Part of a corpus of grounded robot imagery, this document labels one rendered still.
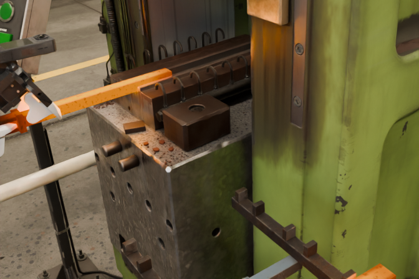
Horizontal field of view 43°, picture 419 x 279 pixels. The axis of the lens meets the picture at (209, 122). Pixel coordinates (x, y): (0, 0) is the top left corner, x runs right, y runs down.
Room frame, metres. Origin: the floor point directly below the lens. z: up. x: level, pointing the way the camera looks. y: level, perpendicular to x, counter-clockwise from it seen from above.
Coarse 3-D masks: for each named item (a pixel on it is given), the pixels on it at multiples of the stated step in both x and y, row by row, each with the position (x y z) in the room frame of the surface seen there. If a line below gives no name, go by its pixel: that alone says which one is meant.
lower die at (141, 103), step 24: (216, 48) 1.28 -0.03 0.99; (120, 72) 1.18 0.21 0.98; (144, 72) 1.15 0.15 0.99; (216, 72) 1.12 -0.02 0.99; (240, 72) 1.14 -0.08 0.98; (144, 96) 1.02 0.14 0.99; (168, 96) 1.02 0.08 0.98; (192, 96) 1.06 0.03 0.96; (240, 96) 1.13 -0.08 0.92; (144, 120) 1.04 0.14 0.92
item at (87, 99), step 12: (156, 72) 1.10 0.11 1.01; (168, 72) 1.10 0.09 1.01; (120, 84) 1.04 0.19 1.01; (132, 84) 1.04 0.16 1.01; (144, 84) 1.06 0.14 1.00; (72, 96) 0.99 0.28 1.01; (84, 96) 0.99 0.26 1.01; (96, 96) 1.00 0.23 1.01; (108, 96) 1.01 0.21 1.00; (120, 96) 1.03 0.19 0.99; (60, 108) 0.95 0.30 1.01; (72, 108) 0.96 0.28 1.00; (0, 120) 0.89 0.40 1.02; (12, 120) 0.90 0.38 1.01; (24, 120) 0.90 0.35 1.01; (12, 132) 0.89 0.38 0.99; (24, 132) 0.90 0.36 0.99
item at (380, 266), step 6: (378, 264) 0.53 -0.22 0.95; (372, 270) 0.52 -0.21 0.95; (378, 270) 0.52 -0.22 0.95; (384, 270) 0.52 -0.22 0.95; (360, 276) 0.51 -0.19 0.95; (366, 276) 0.51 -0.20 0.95; (372, 276) 0.51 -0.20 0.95; (378, 276) 0.51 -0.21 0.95; (384, 276) 0.51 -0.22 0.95; (390, 276) 0.51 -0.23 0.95
